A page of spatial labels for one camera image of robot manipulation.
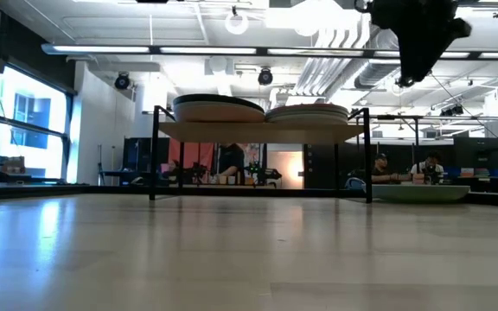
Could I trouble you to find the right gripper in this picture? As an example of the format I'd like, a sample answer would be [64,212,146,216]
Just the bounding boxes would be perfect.
[369,0,473,87]

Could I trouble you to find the pale grey plate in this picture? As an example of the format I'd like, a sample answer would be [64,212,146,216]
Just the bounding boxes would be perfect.
[265,112,349,125]

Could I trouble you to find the mint green plate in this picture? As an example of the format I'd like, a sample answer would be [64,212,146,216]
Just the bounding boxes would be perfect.
[372,184,471,205]

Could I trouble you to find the pink plate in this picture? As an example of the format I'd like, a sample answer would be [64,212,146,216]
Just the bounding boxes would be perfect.
[174,103,266,124]

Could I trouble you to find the person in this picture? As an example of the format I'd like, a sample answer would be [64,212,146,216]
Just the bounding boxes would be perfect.
[410,149,445,186]
[370,152,408,185]
[217,143,246,185]

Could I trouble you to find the blue storage bins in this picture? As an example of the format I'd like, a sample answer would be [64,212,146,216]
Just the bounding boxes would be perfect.
[441,167,498,178]

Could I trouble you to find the blue white rounded object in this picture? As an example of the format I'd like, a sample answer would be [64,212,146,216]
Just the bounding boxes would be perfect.
[344,175,367,191]

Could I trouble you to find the black partition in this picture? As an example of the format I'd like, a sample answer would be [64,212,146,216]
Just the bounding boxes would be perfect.
[304,136,498,190]

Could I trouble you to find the black ceiling spotlight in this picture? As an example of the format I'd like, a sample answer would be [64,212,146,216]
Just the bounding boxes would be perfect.
[114,72,131,91]
[257,67,274,86]

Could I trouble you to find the round white ceiling lamp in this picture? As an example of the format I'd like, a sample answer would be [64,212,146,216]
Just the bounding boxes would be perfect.
[225,10,250,35]

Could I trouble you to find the long ceiling light fixture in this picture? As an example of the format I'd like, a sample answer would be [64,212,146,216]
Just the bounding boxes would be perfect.
[41,42,498,61]

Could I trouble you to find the red panel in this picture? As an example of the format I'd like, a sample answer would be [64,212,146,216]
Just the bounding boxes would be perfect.
[169,142,215,172]

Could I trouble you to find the black cabinet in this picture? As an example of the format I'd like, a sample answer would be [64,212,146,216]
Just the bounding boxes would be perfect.
[122,136,155,186]

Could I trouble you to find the window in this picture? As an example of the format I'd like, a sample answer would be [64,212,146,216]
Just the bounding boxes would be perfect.
[0,64,75,185]

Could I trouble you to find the silver ventilation duct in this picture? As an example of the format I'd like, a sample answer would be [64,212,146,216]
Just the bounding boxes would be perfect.
[353,60,405,91]

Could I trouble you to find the black table frame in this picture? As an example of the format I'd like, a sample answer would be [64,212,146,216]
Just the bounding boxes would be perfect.
[0,183,498,208]

